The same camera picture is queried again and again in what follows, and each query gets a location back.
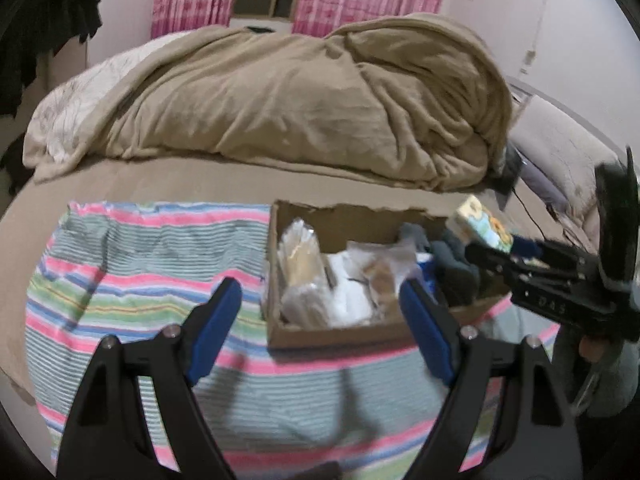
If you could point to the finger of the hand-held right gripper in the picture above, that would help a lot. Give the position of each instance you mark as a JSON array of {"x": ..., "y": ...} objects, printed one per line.
[
  {"x": 525, "y": 247},
  {"x": 492, "y": 262}
]

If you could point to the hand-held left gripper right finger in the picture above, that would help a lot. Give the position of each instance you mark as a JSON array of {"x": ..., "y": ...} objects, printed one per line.
[{"x": 430, "y": 330}]

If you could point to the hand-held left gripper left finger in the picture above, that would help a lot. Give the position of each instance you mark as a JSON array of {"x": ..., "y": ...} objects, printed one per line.
[{"x": 215, "y": 330}]

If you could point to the dark grey plush gloves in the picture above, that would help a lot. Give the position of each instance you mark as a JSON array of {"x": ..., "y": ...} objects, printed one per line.
[{"x": 457, "y": 272}]

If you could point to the small cartoon print packet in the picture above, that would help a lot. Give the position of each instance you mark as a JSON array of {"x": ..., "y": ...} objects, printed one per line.
[{"x": 480, "y": 222}]

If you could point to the clear bag of brown snack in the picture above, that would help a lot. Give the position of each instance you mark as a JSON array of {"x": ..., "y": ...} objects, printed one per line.
[{"x": 382, "y": 275}]

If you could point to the cardboard box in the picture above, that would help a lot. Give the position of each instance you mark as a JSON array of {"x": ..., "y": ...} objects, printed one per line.
[{"x": 350, "y": 337}]

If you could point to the white plastic packet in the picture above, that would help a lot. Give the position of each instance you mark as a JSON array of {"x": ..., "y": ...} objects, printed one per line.
[{"x": 350, "y": 290}]

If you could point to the bag of cotton swabs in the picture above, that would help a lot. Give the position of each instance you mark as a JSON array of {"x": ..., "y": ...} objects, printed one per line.
[{"x": 300, "y": 260}]

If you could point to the person's right hand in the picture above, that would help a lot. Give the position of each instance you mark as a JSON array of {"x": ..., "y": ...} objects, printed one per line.
[{"x": 592, "y": 350}]

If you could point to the dark tablet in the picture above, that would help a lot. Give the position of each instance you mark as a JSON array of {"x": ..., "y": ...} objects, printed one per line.
[{"x": 510, "y": 175}]

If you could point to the grey blue pillow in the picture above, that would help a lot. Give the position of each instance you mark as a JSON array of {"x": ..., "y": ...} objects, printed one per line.
[{"x": 537, "y": 172}]

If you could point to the cream floral pillow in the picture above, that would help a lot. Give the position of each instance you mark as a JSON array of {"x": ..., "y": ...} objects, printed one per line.
[{"x": 565, "y": 155}]

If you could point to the striped pastel cloth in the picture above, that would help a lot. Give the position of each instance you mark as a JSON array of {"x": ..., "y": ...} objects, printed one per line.
[{"x": 125, "y": 270}]

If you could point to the metal bed headboard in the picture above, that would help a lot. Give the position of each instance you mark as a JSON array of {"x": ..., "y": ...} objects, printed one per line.
[{"x": 550, "y": 97}]

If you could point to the bed with beige sheet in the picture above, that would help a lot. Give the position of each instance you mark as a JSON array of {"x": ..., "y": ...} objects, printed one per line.
[{"x": 175, "y": 180}]

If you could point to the beige plush blanket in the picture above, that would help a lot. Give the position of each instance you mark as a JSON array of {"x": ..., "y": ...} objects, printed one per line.
[{"x": 300, "y": 100}]

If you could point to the hanging dark clothes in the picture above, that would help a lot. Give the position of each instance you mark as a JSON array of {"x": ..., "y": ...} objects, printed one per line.
[{"x": 40, "y": 15}]

